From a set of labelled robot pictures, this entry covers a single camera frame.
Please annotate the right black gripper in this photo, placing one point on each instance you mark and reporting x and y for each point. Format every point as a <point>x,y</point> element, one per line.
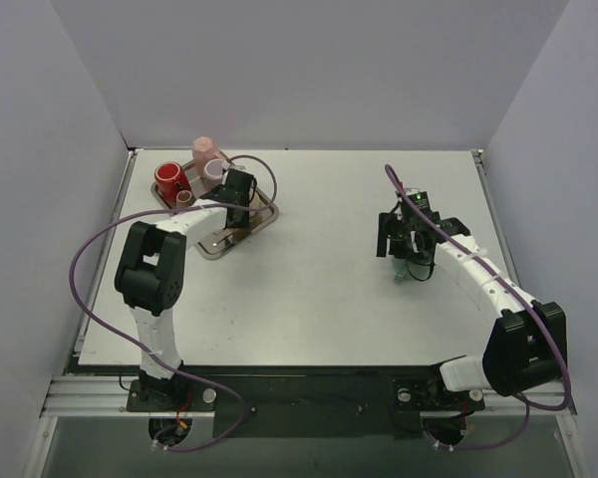
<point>386,236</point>

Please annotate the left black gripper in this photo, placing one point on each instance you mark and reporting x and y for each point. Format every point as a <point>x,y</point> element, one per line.
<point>237,214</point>

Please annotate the mauve purple mug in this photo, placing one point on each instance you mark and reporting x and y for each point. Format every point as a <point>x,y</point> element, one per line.
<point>213,172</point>

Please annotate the pink faceted mug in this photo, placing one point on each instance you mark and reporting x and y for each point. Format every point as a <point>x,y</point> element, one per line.
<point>203,151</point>

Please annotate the small black mug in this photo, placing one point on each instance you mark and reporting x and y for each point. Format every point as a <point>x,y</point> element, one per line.
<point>184,198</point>

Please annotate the green teal mug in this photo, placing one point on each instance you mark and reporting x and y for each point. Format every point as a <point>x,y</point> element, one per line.
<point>401,270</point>

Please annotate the red mug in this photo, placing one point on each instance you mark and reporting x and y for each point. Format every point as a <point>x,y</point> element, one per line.
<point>170,179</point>

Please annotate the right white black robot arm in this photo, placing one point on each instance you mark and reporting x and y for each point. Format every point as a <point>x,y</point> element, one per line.
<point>527,344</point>

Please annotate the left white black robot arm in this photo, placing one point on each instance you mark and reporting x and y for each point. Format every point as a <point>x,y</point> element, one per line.
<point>150,278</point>

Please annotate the silver metal tray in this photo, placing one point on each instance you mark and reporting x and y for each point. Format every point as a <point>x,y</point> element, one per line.
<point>219,239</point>

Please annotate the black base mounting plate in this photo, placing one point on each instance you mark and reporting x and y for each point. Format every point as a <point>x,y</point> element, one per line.
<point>250,401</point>

